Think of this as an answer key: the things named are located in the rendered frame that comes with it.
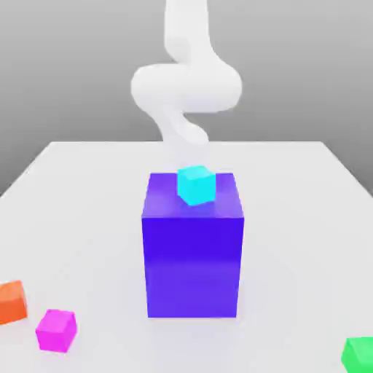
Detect small cyan cube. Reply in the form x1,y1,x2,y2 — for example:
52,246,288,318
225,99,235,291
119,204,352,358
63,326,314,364
176,165,217,207

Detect small magenta cube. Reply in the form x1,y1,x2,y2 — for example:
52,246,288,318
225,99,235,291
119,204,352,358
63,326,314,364
35,308,78,354

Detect small orange cube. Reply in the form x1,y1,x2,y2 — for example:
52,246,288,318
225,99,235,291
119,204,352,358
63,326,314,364
0,280,29,326

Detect small green cube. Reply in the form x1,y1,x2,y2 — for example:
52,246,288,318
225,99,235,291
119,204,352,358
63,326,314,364
340,336,373,373

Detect large purple box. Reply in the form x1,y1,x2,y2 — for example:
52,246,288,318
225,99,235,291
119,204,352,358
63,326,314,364
141,172,245,319

